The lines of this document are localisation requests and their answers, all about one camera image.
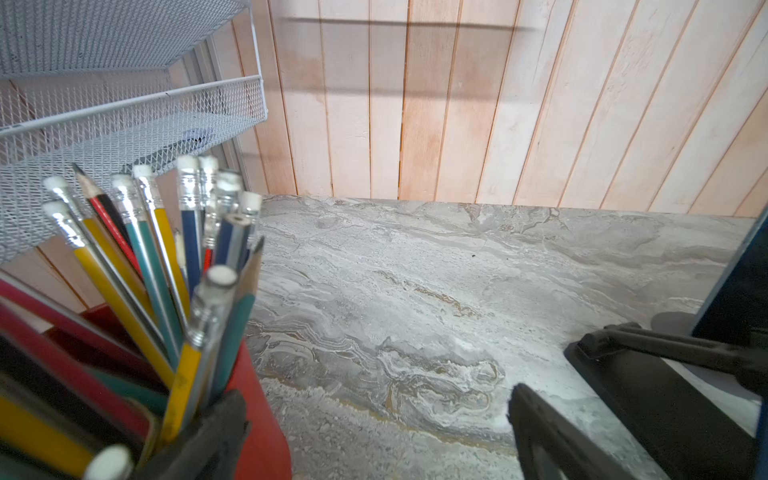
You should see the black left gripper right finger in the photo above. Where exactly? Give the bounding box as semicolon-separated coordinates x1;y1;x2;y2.
507;383;632;479

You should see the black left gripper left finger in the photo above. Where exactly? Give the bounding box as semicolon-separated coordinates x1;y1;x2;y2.
133;390;250;479

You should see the black folding phone stand left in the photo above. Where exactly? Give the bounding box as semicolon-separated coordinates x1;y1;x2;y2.
564;323;767;479

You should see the red pencil cup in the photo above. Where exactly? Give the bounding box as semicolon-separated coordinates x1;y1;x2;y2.
44;326;292;479

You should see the bundle of coloured pencils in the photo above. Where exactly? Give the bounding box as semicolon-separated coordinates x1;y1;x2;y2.
0;154;266;480

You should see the blue-edged smartphone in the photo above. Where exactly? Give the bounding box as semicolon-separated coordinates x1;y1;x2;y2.
692;211;767;479

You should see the white wire mesh shelf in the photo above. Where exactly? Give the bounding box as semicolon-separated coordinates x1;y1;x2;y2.
1;1;267;262

